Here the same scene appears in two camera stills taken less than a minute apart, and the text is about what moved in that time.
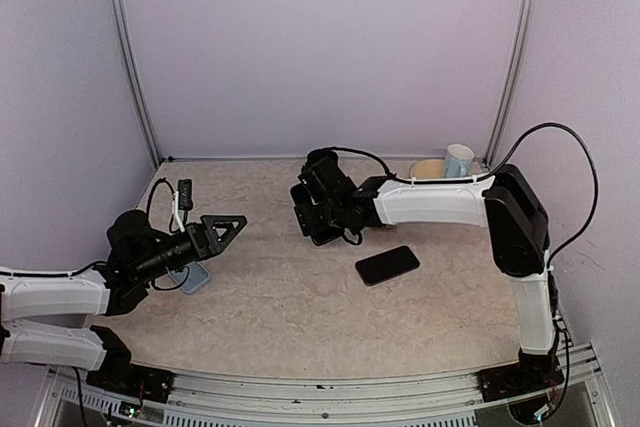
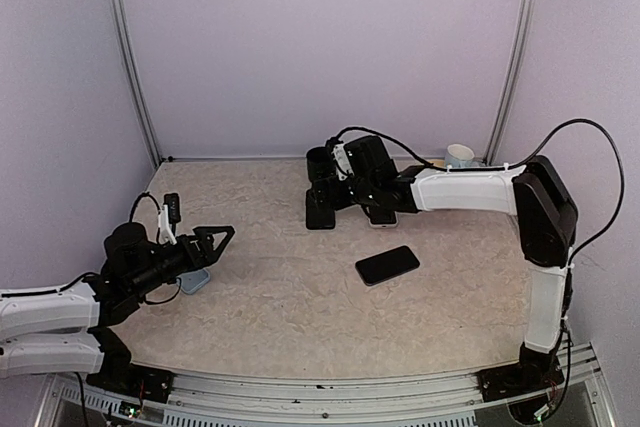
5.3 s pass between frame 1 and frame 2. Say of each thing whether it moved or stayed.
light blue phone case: stayed
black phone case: moved
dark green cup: stayed
